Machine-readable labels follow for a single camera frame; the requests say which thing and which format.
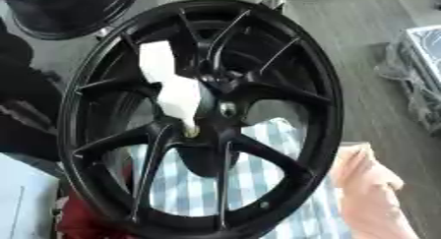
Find black spoked wheel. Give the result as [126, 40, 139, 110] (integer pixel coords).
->
[56, 0, 345, 239]

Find black round wheel rim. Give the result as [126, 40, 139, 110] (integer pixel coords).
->
[3, 0, 144, 41]

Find peach cloth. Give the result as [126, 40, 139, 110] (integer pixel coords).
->
[329, 142, 422, 239]

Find red cloth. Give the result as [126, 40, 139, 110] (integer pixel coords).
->
[55, 189, 138, 239]

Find plastic wrapped box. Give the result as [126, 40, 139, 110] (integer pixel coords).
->
[373, 24, 441, 137]

